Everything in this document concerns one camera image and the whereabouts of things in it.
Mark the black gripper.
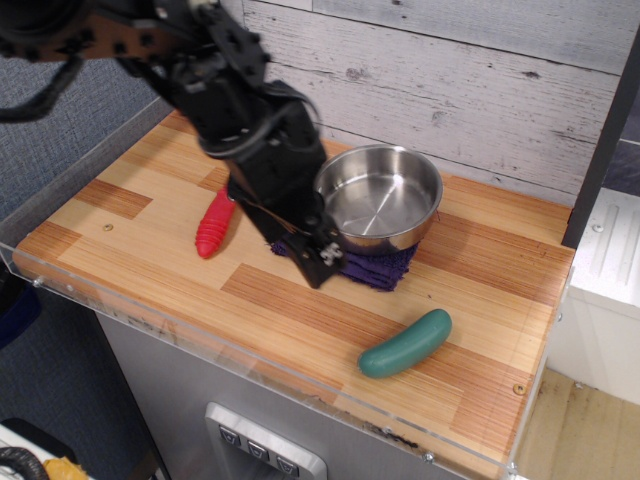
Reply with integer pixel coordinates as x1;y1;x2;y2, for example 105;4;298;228
200;96;347;289

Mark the red-handled grey fork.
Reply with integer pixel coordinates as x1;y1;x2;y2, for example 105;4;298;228
195;186;235;259

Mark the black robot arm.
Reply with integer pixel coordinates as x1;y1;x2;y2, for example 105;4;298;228
1;1;346;288

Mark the stainless steel pot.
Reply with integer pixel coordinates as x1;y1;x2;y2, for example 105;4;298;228
315;145;444;256

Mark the green toy cucumber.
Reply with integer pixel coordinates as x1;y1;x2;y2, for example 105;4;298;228
358;309;453;379

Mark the purple folded cloth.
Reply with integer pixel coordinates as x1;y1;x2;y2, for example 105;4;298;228
271;241;418;292

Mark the silver toy appliance cabinet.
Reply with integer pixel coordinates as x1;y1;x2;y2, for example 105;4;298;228
99;315;505;479

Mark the silver button panel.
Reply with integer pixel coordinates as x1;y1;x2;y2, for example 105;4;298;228
205;402;328;480

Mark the white cabinet at right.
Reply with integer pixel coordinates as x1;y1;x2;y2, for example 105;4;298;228
547;188;639;404

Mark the dark grey right post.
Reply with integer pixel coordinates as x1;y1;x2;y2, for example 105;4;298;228
561;30;639;249

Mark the black braided cable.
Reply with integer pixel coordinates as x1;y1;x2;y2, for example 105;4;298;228
0;57;84;124

